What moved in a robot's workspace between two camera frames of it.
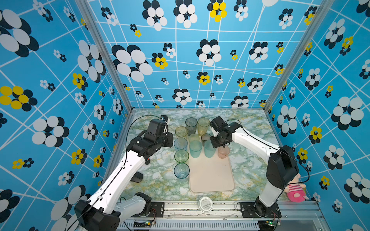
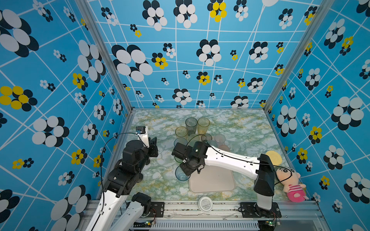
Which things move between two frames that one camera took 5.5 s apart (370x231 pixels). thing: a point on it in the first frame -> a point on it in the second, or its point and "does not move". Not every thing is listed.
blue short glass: (180, 143) does not move
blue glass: (181, 170) does not move
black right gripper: (215, 145) -> (182, 166)
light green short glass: (193, 137) does not move
